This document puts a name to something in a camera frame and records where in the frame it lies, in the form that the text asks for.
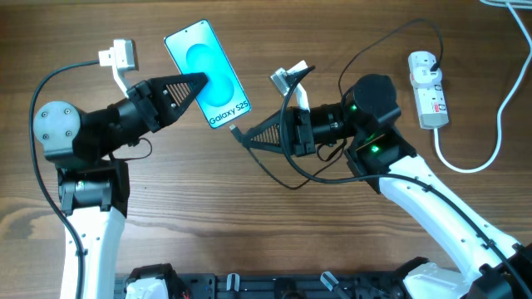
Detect black right camera cable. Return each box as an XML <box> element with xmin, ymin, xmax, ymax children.
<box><xmin>278</xmin><ymin>66</ymin><xmax>532</xmax><ymax>299</ymax></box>

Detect white power strip cord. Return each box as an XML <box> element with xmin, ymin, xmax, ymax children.
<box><xmin>433</xmin><ymin>0</ymin><xmax>532</xmax><ymax>174</ymax></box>

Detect white power strip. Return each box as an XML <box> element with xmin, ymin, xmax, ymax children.
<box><xmin>408</xmin><ymin>51</ymin><xmax>449</xmax><ymax>130</ymax></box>

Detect black left camera cable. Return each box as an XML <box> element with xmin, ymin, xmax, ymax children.
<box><xmin>27</xmin><ymin>59</ymin><xmax>101</xmax><ymax>299</ymax></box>

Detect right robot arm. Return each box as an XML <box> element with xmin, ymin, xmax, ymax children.
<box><xmin>239</xmin><ymin>74</ymin><xmax>531</xmax><ymax>298</ymax></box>

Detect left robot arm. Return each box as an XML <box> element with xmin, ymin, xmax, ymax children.
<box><xmin>30</xmin><ymin>72</ymin><xmax>208</xmax><ymax>298</ymax></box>

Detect white charger plug adapter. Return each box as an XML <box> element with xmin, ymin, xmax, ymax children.
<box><xmin>410</xmin><ymin>66</ymin><xmax>442</xmax><ymax>88</ymax></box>

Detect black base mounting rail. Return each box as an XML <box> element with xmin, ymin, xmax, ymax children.
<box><xmin>114</xmin><ymin>272</ymin><xmax>416</xmax><ymax>299</ymax></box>

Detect black camera cable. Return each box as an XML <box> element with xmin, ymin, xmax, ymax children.
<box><xmin>278</xmin><ymin>66</ymin><xmax>532</xmax><ymax>299</ymax></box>
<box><xmin>27</xmin><ymin>59</ymin><xmax>101</xmax><ymax>299</ymax></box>

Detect turquoise screen smartphone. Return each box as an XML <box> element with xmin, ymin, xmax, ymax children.
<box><xmin>164</xmin><ymin>19</ymin><xmax>252</xmax><ymax>129</ymax></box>

